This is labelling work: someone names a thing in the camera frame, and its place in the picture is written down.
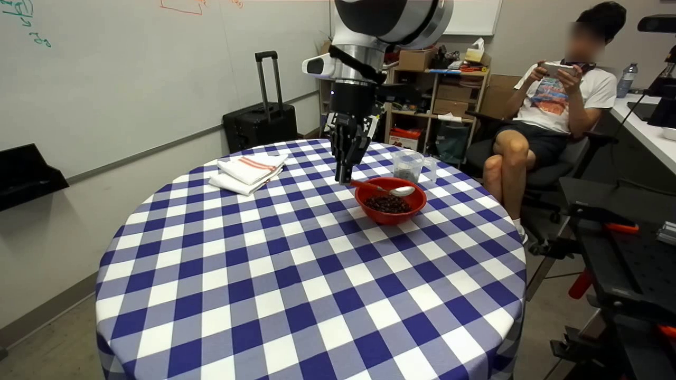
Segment black suitcase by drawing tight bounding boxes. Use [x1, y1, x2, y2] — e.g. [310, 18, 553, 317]
[222, 50, 297, 151]

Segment wooden shelf unit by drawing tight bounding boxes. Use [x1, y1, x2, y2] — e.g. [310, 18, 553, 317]
[327, 45, 487, 151]

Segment blue white checkered tablecloth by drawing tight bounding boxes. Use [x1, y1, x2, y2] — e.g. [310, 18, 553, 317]
[95, 139, 525, 380]

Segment red bowl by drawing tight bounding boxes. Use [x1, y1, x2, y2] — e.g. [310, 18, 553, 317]
[353, 177, 426, 225]

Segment black equipment cart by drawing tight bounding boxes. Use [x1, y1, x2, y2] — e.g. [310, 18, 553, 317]
[550, 178, 676, 380]

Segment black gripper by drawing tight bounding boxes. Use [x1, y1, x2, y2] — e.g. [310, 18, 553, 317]
[325, 80, 380, 184]

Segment red handled metal spoon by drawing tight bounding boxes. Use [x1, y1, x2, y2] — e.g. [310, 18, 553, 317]
[351, 181, 416, 197]

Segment white desk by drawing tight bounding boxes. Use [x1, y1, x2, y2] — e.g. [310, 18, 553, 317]
[610, 93, 676, 174]

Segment clear plastic jug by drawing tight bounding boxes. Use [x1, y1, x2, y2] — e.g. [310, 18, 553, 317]
[391, 149, 436, 185]

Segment black office chair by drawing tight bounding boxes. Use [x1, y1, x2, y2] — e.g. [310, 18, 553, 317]
[463, 108, 620, 259]

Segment seated person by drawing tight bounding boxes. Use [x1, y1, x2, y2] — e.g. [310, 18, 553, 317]
[481, 0, 630, 240]

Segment coffee beans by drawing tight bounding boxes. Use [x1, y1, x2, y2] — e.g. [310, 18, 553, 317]
[365, 195, 411, 213]

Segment water bottle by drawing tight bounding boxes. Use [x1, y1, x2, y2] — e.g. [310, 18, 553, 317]
[617, 62, 637, 99]

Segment white folded towel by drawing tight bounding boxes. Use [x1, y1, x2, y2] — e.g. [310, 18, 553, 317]
[209, 154, 287, 193]

